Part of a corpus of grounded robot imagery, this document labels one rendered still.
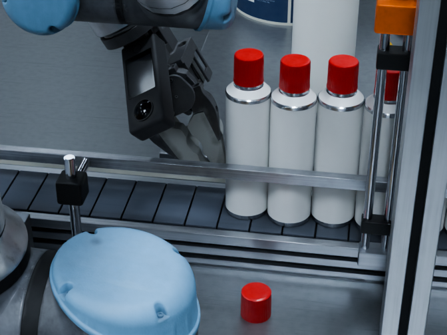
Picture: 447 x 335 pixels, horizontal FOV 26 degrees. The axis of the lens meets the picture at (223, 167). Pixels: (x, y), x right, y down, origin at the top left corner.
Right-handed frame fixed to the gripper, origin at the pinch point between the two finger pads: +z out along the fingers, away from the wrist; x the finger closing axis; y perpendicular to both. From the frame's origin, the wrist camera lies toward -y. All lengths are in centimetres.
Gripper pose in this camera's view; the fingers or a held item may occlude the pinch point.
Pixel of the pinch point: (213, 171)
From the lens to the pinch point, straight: 113.6
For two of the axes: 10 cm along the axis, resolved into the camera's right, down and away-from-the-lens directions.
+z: 4.9, 7.7, 4.0
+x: -8.6, 3.5, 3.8
